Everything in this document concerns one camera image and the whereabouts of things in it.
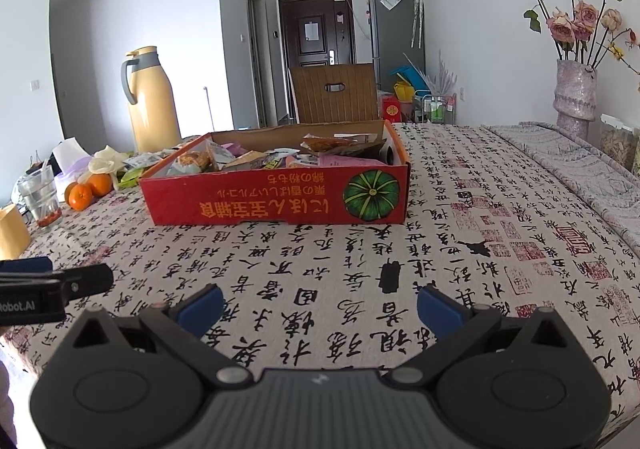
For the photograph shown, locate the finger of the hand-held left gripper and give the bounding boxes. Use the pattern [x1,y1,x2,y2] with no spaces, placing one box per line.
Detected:
[47,263,114,301]
[0,256,53,276]

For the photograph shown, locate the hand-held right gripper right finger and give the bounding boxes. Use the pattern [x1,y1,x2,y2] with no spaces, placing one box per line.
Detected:
[387,283,571,387]

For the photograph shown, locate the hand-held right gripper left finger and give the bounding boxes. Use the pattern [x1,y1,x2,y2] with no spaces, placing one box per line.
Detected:
[70,283,253,386]

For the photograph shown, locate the red cardboard box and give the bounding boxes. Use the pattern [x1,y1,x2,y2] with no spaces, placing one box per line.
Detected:
[139,119,412,226]

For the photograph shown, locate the pile of mixed snacks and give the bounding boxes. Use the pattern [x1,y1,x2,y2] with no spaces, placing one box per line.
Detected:
[165,132,388,175]

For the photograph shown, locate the yellow cup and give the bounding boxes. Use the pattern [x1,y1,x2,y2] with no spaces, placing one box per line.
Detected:
[0,203,32,261]

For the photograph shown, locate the clear glass cup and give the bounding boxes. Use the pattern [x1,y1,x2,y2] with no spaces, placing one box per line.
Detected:
[17,165,63,229]

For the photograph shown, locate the orange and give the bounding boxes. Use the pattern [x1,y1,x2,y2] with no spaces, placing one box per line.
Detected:
[87,173,113,196]
[66,183,95,211]

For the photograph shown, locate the bright green snack packet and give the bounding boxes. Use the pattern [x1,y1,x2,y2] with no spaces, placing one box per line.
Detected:
[117,169,148,189]

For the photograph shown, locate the lilac tissue pack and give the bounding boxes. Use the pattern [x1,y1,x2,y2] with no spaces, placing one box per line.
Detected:
[50,139,93,177]

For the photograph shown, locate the white rubber gloves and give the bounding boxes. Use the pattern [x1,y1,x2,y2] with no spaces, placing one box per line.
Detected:
[89,145,130,176]

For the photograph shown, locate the white blue snack packet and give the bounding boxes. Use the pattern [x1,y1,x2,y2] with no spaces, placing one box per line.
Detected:
[124,153,161,169]

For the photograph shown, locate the yellow thermos jug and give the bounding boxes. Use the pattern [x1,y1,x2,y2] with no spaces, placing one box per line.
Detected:
[120,46,182,154]

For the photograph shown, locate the grey patterned cloth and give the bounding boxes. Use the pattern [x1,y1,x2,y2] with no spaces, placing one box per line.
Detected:
[487,122,640,250]

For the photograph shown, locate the red gift box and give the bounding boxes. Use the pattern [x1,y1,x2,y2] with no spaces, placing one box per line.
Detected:
[378,96,402,122]

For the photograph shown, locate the wooden chair back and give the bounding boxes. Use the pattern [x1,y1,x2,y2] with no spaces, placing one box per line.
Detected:
[290,62,378,125]

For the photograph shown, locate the white dried grass bunch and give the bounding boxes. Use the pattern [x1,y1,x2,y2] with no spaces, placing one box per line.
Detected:
[427,49,458,97]

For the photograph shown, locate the clear storage jar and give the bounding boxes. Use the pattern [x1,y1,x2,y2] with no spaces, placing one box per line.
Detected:
[599,114,640,172]

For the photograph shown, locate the grey interior door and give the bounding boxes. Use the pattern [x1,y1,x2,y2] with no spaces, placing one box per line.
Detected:
[246,0,271,130]

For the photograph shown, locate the pink textured vase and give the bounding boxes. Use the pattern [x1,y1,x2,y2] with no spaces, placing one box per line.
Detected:
[552,59,598,140]

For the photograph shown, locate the grey refrigerator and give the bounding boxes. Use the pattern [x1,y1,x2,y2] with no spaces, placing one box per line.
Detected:
[367,0,427,90]

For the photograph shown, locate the dark brown entrance door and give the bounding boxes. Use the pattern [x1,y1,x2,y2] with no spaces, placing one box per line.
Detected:
[278,0,357,66]

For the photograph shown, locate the white umbrella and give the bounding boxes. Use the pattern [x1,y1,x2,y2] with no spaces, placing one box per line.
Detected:
[410,0,425,49]

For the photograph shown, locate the dried rose bouquet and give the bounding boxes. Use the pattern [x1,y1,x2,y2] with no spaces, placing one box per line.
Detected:
[501,0,640,90]

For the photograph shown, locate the wire storage trolley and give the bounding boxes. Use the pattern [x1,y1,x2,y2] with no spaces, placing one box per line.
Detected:
[422,94,457,125]

